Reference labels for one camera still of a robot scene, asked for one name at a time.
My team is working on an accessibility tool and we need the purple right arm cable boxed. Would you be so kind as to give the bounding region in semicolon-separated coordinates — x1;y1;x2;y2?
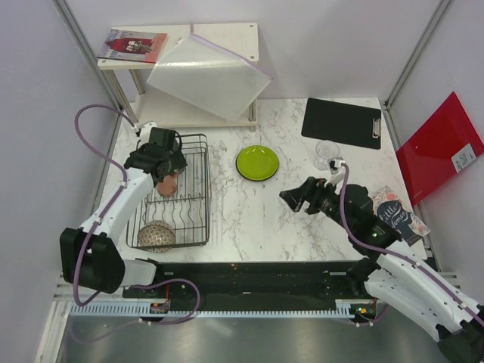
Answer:
328;160;484;328

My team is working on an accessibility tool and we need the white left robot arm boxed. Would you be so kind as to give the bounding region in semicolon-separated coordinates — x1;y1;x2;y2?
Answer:
60;124;187;297

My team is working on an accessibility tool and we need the white cable duct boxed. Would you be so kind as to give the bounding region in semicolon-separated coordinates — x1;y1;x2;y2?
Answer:
69;301;356;318

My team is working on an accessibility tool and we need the black clipboard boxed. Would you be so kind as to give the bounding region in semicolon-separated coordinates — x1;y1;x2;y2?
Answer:
301;98;382;150

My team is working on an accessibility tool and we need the Little Women book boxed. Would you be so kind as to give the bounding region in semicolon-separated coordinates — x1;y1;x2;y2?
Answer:
371;186;430;246

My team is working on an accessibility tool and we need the pink floral mug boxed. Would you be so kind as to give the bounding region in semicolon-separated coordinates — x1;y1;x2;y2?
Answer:
155;174;178;197

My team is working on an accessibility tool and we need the black wire dish rack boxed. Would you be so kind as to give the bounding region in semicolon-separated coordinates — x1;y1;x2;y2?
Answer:
123;134;211;253

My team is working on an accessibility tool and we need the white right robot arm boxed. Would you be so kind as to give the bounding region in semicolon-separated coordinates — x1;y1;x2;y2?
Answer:
279;177;483;362

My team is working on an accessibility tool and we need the red cover book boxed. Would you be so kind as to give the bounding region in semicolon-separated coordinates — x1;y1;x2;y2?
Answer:
98;28;169;64

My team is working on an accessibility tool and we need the clear glass cup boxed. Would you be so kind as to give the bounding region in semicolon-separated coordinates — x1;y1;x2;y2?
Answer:
315;140;340;171

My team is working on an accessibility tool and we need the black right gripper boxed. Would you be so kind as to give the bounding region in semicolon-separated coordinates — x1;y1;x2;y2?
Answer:
279;176;355;232

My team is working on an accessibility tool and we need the red folder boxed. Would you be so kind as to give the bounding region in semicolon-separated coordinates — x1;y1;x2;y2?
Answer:
396;92;483;206

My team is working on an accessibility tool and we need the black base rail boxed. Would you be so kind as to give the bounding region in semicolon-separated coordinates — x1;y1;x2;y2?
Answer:
123;258;381;303

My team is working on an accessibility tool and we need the patterned beige bowl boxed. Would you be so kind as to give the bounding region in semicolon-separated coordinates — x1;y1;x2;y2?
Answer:
137;220;175;253

